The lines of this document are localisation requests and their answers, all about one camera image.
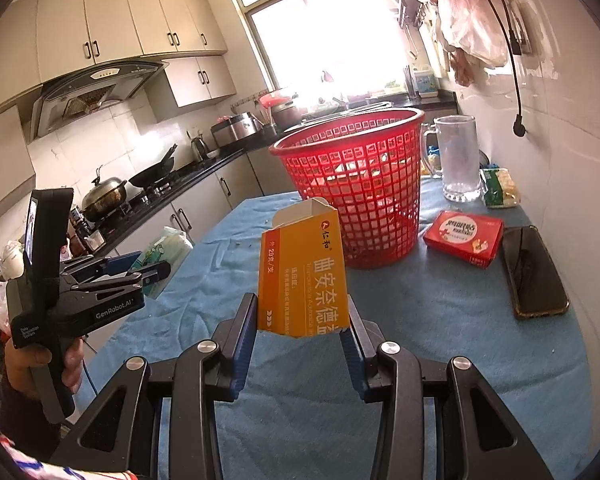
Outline yellow snack bag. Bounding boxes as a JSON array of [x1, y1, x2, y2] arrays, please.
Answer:
[[480, 166, 522, 208]]

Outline white plastic packet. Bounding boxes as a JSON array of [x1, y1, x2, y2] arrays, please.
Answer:
[[130, 226, 196, 301]]

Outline person's printed clothing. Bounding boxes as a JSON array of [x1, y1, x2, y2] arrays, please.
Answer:
[[0, 430, 86, 480]]

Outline grey range hood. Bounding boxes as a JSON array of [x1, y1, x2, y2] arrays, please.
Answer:
[[30, 59, 171, 141]]

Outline hanging plastic bags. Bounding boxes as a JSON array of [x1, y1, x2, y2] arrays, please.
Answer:
[[385, 0, 511, 86]]

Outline black wall utensil rack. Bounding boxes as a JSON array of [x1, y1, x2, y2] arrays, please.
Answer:
[[397, 0, 431, 28]]

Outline red flat cardboard box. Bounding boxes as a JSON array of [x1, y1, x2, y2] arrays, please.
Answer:
[[423, 210, 505, 268]]

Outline steel rice cooker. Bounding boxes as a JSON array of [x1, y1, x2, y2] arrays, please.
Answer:
[[211, 112, 262, 147]]

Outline orange cardboard medicine box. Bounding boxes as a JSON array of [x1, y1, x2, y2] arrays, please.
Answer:
[[257, 199, 352, 338]]

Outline blue towel tablecloth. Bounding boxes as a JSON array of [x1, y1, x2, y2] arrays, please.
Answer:
[[87, 175, 593, 480]]

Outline white wall socket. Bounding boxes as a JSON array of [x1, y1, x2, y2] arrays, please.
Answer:
[[507, 0, 535, 57]]

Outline black smartphone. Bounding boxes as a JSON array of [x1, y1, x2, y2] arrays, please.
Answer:
[[501, 225, 571, 321]]

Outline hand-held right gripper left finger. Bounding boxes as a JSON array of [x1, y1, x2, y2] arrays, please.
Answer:
[[50, 293, 258, 480]]

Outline clear glass mug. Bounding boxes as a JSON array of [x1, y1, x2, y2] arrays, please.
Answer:
[[420, 115, 482, 203]]

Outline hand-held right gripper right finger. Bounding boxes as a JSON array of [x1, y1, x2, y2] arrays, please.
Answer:
[[340, 295, 554, 480]]

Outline steel pot with lid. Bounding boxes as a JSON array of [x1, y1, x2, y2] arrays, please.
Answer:
[[81, 167, 129, 221]]

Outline red plastic mesh basket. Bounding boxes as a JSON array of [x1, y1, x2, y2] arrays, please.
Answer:
[[268, 107, 427, 270]]

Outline cream lower kitchen cabinets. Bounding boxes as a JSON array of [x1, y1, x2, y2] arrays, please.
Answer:
[[85, 152, 301, 311]]

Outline pot with red lid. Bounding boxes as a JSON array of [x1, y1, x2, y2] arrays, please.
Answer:
[[259, 91, 303, 130]]

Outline black gas stove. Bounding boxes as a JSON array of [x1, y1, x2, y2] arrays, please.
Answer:
[[125, 177, 181, 206]]

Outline kitchen window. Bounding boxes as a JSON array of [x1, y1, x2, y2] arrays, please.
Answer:
[[225, 0, 416, 111]]

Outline black wok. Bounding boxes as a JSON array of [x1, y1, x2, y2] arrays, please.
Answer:
[[128, 144, 178, 188]]

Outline cream upper kitchen cabinets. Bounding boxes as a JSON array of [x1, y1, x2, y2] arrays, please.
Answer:
[[0, 0, 238, 211]]

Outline person's left forearm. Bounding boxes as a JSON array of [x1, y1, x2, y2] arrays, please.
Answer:
[[0, 390, 63, 466]]

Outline black power cable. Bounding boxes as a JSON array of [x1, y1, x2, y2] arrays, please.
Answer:
[[477, 0, 528, 138]]

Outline blue white detergent bottle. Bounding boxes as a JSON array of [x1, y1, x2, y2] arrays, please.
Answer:
[[412, 67, 438, 97]]

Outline person's left hand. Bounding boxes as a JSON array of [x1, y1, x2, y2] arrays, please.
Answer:
[[4, 338, 86, 401]]

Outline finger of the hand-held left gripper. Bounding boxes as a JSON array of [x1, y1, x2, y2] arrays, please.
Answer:
[[60, 252, 142, 284], [72, 260, 172, 295]]

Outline cream kitchen cabinets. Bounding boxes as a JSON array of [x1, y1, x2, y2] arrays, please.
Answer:
[[85, 152, 301, 311], [0, 0, 238, 211]]

